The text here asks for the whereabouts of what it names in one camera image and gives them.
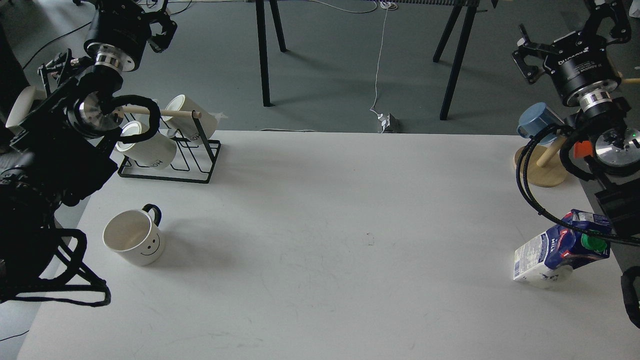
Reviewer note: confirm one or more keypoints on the white mug on rack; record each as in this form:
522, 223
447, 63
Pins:
156, 153
186, 124

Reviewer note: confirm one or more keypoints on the orange cup on tree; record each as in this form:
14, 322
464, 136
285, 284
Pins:
582, 149

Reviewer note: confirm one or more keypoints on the white power strip on floor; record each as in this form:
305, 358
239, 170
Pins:
389, 123

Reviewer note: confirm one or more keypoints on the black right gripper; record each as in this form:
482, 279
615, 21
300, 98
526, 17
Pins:
580, 65

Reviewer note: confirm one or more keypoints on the black wire mug rack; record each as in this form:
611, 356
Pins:
192, 163

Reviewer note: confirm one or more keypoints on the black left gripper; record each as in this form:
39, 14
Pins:
119, 24

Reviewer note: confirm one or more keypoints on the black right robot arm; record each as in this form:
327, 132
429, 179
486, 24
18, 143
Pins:
619, 202

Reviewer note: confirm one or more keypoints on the white mug front on rack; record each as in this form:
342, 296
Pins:
156, 153

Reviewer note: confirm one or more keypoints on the white mug rear on rack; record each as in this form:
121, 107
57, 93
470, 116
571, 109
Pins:
186, 124

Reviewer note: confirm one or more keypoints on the blue cup on tree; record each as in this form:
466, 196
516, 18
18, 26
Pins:
534, 119

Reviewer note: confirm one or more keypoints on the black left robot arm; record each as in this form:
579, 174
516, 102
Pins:
65, 147

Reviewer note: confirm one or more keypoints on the wooden mug tree stand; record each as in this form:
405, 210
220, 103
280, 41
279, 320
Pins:
542, 162

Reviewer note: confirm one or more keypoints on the white smiley face mug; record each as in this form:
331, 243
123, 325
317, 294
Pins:
135, 235

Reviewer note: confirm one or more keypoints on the blue white milk carton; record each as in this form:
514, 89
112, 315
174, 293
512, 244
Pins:
548, 259

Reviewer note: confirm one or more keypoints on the black table legs right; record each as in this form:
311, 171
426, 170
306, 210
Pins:
460, 50

